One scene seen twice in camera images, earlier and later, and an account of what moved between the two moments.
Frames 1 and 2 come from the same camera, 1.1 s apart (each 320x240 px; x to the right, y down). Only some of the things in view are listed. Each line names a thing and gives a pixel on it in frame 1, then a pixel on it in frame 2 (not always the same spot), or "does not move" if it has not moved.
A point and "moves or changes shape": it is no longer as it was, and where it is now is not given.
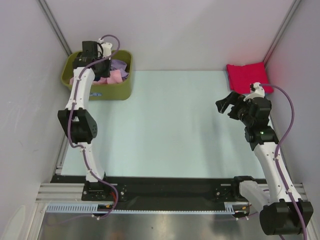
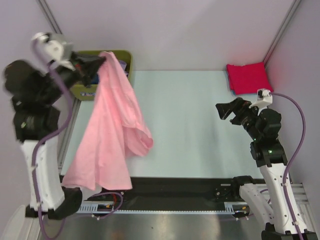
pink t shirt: x=113 y=76 moves or changes shape
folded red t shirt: x=240 y=77 does not move
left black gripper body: x=103 y=70 -> x=68 y=76
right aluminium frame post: x=291 y=11 does not move
